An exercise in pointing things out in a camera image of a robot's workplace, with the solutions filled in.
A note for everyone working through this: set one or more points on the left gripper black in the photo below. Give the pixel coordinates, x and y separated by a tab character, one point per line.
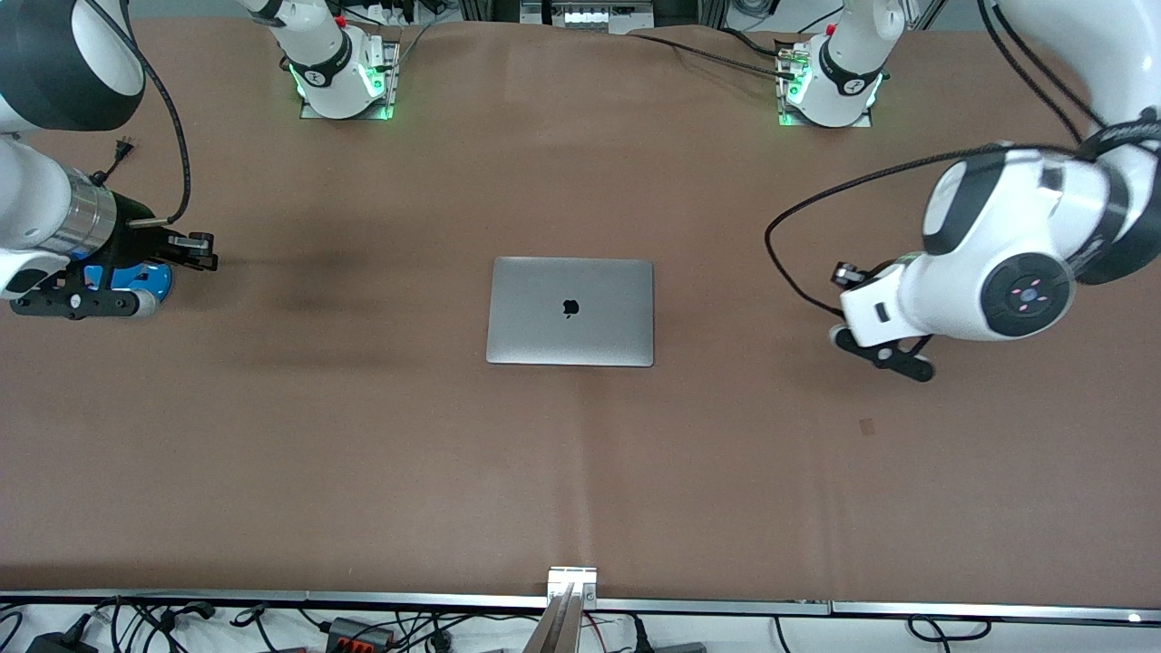
847	273

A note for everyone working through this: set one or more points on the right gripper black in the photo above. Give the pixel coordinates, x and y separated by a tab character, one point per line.
136	239

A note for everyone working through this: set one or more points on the silver grey laptop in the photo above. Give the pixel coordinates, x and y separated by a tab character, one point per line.
544	317

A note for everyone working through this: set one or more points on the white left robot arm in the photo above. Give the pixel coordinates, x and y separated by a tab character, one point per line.
998	263

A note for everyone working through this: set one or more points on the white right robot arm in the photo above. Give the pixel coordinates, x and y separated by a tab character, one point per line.
36	199

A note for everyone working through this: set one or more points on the blue desk lamp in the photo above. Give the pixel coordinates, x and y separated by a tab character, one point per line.
150	279

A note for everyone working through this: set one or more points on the brown table cover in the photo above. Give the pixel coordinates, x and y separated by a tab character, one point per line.
363	453

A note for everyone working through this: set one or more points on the white power strip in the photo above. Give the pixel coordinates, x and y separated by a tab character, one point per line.
590	16

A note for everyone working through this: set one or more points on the black orange connector box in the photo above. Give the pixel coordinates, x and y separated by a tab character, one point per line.
358	633

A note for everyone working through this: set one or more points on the black power adapter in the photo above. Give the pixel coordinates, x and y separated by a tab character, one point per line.
50	644

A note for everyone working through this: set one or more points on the aluminium profile bar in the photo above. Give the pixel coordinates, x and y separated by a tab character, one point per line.
564	617

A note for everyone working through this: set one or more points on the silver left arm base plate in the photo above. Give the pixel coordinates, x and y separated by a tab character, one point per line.
785	116

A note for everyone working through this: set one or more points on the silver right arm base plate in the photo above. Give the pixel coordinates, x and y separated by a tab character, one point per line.
392	63

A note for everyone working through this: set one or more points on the aluminium table edge rail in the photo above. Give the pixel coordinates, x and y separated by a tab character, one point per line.
272	599

